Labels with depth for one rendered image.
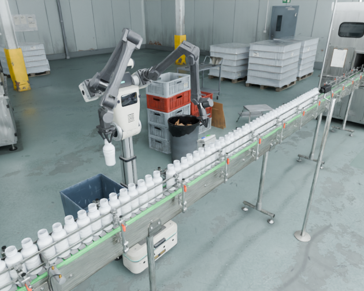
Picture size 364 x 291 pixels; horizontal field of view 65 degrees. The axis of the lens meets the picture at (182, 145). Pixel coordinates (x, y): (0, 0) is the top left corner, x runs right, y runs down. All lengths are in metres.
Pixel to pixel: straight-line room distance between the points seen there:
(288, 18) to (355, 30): 6.54
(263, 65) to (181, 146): 4.88
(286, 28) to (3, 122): 10.07
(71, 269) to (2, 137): 3.84
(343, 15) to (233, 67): 3.76
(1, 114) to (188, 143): 2.81
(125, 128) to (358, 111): 4.72
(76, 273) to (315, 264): 2.06
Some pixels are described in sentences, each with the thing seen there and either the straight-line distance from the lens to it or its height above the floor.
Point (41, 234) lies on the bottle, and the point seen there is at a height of 1.16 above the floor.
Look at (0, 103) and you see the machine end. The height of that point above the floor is 0.78.
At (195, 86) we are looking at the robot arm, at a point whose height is 1.51.
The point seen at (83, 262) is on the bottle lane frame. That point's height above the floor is 0.93.
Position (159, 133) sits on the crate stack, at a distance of 4.36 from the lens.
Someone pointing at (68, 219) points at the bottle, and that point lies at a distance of 1.45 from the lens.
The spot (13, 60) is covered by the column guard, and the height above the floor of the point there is 0.82.
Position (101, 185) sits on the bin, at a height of 0.85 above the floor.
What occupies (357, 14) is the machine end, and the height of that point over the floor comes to 1.92.
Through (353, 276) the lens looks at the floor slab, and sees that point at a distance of 2.97.
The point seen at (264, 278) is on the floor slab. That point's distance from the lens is 2.70.
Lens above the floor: 2.01
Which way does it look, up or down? 25 degrees down
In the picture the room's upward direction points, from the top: straight up
